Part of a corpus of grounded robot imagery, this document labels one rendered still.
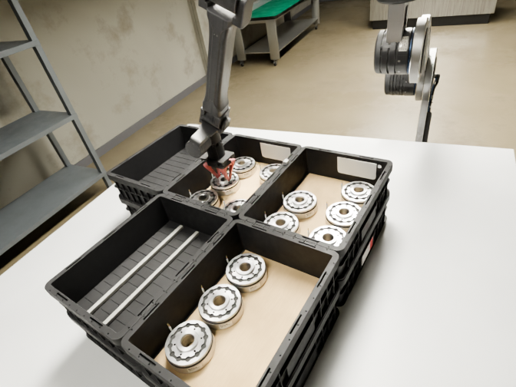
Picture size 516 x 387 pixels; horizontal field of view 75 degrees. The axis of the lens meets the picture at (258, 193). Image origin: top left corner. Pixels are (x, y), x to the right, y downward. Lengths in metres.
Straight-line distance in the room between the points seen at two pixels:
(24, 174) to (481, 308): 3.24
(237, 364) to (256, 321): 0.10
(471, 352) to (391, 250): 0.33
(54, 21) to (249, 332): 3.24
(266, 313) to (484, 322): 0.52
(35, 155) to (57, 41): 1.00
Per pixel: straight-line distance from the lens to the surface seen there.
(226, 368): 0.78
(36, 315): 1.30
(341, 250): 0.79
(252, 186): 1.18
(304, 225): 1.00
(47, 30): 3.60
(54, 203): 2.95
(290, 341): 0.67
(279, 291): 0.85
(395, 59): 1.27
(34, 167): 3.48
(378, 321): 0.96
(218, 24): 0.81
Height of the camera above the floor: 1.51
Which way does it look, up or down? 37 degrees down
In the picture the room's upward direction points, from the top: 11 degrees counter-clockwise
